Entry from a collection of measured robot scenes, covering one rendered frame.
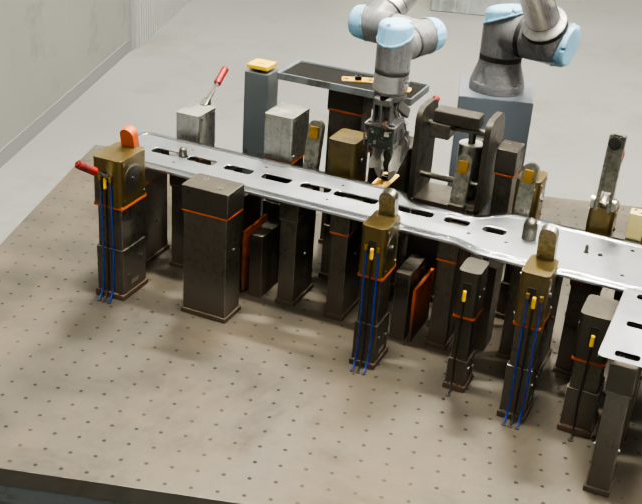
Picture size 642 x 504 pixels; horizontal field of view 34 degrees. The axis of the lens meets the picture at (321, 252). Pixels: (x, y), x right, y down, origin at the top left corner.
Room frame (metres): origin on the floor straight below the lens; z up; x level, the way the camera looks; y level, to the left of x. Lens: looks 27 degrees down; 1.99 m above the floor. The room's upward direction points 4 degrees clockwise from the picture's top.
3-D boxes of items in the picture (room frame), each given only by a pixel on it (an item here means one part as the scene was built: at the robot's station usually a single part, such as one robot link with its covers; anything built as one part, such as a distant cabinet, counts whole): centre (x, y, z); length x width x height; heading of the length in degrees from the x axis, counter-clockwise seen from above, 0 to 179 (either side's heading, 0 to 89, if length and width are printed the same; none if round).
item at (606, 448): (1.64, -0.56, 0.84); 0.05 x 0.05 x 0.29; 68
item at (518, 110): (2.84, -0.45, 0.90); 0.20 x 0.20 x 0.40; 84
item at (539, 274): (1.87, -0.43, 0.87); 0.12 x 0.07 x 0.35; 158
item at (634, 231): (2.14, -0.69, 0.88); 0.04 x 0.04 x 0.37; 68
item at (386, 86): (2.20, -0.13, 1.30); 0.08 x 0.08 x 0.05
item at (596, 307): (1.84, -0.56, 0.84); 0.12 x 0.07 x 0.28; 158
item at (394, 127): (2.20, -0.12, 1.22); 0.09 x 0.08 x 0.12; 158
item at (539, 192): (2.31, -0.48, 0.88); 0.11 x 0.07 x 0.37; 158
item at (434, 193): (2.38, -0.31, 0.95); 0.18 x 0.13 x 0.49; 68
